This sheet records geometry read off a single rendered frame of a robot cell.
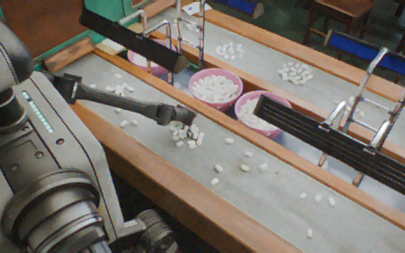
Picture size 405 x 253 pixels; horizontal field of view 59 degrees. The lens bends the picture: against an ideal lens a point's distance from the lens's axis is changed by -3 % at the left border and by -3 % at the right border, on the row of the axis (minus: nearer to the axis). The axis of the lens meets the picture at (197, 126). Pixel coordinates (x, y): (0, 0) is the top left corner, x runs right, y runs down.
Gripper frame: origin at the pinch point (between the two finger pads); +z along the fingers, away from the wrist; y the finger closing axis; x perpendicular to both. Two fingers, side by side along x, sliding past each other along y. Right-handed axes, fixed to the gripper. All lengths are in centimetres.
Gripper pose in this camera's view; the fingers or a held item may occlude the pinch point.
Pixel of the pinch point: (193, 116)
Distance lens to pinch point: 166.6
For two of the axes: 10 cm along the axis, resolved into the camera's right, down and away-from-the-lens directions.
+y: -7.9, -4.4, 4.3
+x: -4.0, 9.0, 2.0
